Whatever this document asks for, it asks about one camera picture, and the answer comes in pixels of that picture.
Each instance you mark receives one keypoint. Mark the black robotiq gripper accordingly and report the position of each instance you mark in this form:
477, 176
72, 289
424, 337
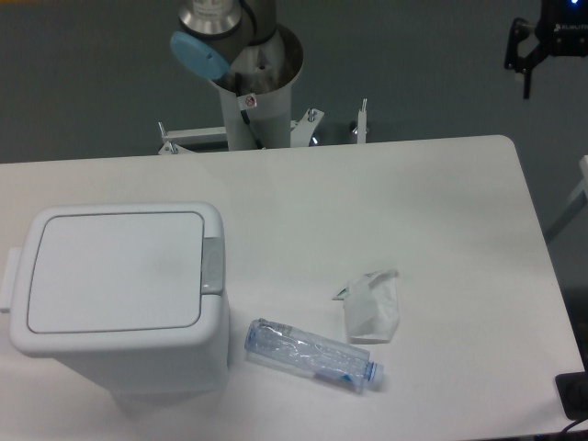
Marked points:
561, 31

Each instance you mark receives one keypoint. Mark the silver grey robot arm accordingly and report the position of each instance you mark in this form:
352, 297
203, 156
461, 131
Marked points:
240, 47

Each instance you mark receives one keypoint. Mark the grey trash can push button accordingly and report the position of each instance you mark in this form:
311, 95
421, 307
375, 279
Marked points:
213, 266

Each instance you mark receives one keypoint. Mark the white plastic trash can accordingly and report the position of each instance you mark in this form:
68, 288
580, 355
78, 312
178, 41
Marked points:
157, 361

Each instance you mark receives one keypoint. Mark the white trash can lid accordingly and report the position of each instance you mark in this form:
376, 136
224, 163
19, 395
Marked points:
117, 272

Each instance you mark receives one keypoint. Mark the crumpled white paper carton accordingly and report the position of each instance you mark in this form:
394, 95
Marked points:
371, 307

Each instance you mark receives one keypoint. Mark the black device at table edge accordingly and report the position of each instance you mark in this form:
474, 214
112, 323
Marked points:
572, 389

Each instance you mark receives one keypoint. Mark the crushed clear plastic bottle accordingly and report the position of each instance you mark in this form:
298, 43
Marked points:
329, 359

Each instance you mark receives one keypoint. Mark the white frame at right edge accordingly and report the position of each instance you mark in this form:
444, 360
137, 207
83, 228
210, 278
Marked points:
575, 202

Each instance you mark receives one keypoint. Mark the white metal bracket frame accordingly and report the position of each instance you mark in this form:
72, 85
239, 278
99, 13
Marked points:
303, 133

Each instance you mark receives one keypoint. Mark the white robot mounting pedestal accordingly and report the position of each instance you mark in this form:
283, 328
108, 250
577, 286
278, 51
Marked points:
255, 95

